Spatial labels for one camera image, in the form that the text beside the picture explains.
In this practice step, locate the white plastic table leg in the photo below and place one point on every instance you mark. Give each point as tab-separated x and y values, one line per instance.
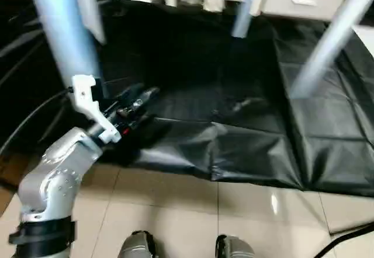
330	42
64	30
96	7
245	7

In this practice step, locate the black mat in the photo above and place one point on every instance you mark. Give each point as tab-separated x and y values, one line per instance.
222	94

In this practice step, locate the flat brown cardboard sheet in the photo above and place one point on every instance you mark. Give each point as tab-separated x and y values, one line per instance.
9	176

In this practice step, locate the grey left robot foot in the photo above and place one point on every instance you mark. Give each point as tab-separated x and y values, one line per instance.
137	246

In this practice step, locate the grey robot foot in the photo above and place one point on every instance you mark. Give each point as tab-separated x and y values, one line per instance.
234	247
137	246

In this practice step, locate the grey right robot foot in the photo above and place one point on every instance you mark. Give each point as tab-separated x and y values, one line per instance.
234	247

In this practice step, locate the white drawer unit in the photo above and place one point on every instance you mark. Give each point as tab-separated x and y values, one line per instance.
304	2

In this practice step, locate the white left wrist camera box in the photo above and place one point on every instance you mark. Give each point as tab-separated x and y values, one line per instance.
90	109

